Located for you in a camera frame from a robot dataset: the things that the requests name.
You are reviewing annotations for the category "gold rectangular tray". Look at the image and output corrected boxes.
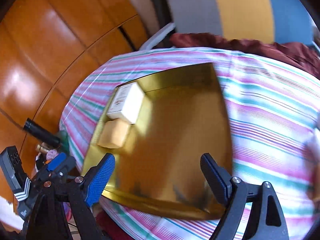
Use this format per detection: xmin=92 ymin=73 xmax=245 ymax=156
xmin=80 ymin=62 xmax=234 ymax=221

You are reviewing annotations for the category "yellow sponge block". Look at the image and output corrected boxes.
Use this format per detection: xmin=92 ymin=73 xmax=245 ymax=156
xmin=97 ymin=119 xmax=131 ymax=149

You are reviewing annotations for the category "grey yellow blue headboard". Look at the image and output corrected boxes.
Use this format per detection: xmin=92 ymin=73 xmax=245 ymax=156
xmin=167 ymin=0 xmax=313 ymax=46

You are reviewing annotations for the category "grey white pillow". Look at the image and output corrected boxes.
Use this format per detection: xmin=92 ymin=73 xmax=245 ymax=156
xmin=139 ymin=22 xmax=176 ymax=51

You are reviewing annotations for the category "orange wooden wardrobe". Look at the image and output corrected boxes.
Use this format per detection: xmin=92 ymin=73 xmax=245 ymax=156
xmin=1 ymin=0 xmax=148 ymax=174

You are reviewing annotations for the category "striped pink green bedsheet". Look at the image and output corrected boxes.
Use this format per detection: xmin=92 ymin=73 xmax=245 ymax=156
xmin=59 ymin=47 xmax=319 ymax=239

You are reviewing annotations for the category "white cream carton box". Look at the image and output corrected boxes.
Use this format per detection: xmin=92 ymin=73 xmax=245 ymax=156
xmin=106 ymin=82 xmax=145 ymax=124

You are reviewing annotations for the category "black cylindrical bottle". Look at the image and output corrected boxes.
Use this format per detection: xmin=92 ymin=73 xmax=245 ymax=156
xmin=23 ymin=118 xmax=60 ymax=148

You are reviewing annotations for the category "pink cloth item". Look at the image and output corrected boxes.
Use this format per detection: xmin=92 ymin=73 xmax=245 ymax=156
xmin=46 ymin=149 xmax=59 ymax=161

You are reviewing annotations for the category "dark red blanket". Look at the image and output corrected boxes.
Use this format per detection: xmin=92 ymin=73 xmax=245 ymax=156
xmin=170 ymin=33 xmax=319 ymax=79

